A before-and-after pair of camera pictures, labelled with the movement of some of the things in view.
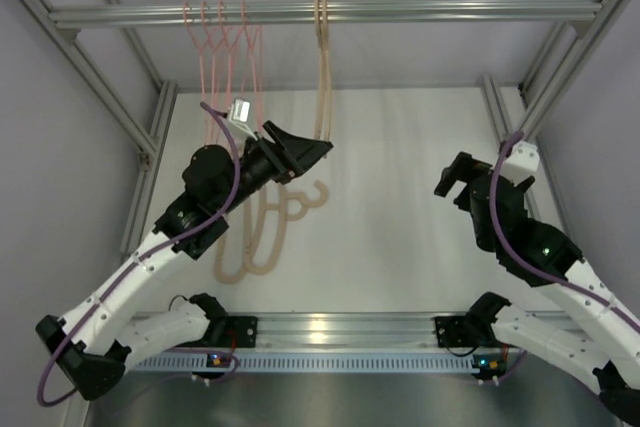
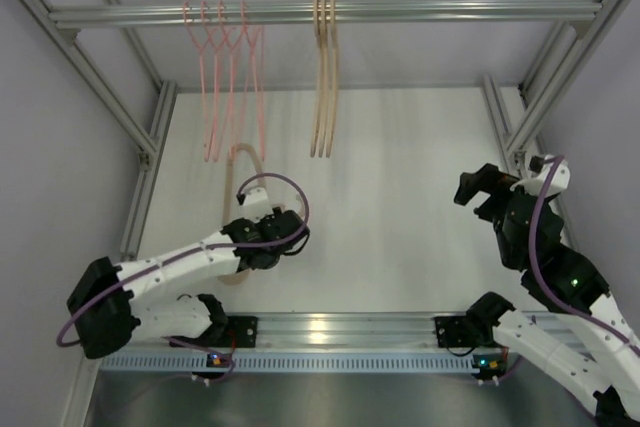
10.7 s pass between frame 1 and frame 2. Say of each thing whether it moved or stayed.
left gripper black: moved
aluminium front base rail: stayed
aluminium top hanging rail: stayed
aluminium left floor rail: stayed
